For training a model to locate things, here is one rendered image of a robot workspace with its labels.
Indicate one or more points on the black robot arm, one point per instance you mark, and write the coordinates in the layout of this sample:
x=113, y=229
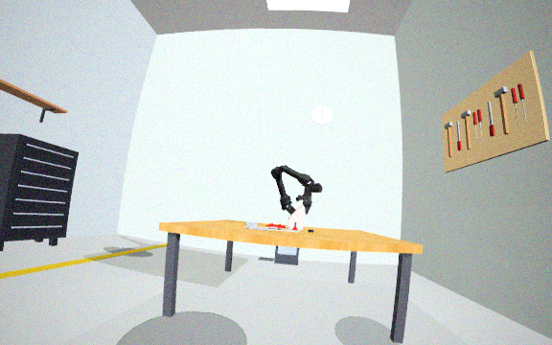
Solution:
x=303, y=178

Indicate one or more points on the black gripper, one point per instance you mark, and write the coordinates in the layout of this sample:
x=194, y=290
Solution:
x=307, y=203

